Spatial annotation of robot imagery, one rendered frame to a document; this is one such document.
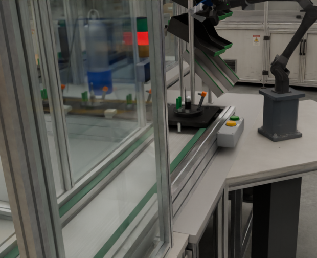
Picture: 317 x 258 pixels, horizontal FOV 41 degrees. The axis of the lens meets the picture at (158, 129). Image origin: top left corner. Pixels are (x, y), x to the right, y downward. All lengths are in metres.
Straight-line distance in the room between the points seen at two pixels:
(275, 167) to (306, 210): 1.46
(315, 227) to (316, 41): 3.34
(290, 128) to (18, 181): 1.50
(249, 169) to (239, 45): 4.52
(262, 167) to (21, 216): 1.18
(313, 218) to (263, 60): 3.35
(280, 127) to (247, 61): 4.21
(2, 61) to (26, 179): 0.16
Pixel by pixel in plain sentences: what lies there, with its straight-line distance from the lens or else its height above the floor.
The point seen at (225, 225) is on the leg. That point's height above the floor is 0.64.
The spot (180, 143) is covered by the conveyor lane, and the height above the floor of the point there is 0.92.
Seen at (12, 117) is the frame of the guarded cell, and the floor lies 1.41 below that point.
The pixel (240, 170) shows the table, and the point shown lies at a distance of 1.62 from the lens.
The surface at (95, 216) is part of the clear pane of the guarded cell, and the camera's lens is 0.79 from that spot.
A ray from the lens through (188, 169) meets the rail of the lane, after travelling 1.39.
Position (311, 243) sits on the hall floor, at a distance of 2.78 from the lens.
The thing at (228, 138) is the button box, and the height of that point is 0.94.
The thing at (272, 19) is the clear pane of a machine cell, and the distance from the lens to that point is 5.89.
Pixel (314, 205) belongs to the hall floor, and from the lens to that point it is 3.18.
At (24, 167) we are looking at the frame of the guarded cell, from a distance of 0.57.
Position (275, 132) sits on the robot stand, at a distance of 1.90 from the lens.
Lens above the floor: 1.57
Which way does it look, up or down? 20 degrees down
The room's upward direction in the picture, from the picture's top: 3 degrees counter-clockwise
